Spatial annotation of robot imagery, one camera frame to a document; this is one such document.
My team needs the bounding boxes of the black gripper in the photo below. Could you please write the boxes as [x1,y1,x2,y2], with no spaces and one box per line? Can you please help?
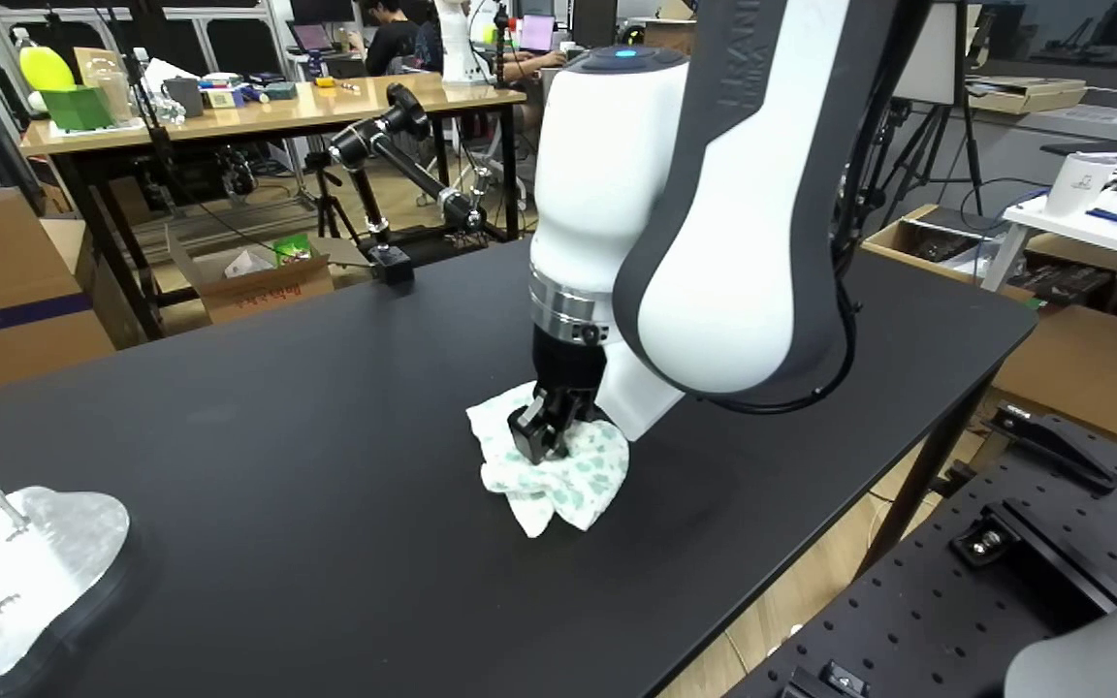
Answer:
[504,325,614,470]

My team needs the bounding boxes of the white patterned cloth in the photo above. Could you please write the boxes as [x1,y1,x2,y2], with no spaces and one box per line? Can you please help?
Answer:
[463,376,637,541]

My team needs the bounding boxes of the green packet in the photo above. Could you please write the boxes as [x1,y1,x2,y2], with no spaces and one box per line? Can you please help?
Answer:
[266,230,319,263]

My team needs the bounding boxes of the open cardboard box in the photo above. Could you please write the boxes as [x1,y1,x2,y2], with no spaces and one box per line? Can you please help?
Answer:
[187,230,339,328]

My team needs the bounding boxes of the long wooden work table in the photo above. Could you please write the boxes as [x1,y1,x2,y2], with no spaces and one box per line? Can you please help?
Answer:
[15,74,530,305]

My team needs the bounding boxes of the seated person in black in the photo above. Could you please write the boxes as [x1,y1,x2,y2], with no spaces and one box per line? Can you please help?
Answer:
[355,0,450,76]

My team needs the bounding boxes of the shallow open cardboard tray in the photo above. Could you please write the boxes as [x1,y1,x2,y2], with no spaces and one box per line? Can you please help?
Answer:
[857,200,1017,284]

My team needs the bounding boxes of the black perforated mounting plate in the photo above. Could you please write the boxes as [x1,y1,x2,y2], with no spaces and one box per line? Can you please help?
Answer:
[724,438,1117,698]

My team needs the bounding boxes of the tall black tripod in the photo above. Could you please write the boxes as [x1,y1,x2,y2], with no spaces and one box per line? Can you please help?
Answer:
[866,0,989,226]

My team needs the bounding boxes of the plain cardboard box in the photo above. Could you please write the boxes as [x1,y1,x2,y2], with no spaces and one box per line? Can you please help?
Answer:
[989,302,1117,447]

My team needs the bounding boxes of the cardboard box with purple stripe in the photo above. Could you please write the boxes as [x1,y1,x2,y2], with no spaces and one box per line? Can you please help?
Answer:
[0,180,121,404]

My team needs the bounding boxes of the green bin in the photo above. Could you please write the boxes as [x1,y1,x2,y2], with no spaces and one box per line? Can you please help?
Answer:
[37,85,116,134]

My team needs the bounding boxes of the white rounded object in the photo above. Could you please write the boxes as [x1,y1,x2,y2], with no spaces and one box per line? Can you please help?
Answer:
[1002,602,1117,698]

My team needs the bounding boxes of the white table with papers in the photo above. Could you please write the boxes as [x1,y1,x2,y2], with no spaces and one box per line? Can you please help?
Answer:
[981,142,1117,290]

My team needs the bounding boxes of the yellow green round object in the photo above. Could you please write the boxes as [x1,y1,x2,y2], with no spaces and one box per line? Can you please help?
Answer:
[11,43,81,95]

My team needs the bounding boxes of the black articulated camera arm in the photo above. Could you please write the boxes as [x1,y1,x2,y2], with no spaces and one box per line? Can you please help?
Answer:
[301,82,487,295]

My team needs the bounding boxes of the black bracket with silver screws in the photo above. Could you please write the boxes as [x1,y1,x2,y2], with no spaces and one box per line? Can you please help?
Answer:
[950,513,1042,573]

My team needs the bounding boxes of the long black bracket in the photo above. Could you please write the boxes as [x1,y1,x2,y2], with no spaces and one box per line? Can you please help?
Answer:
[989,399,1117,496]

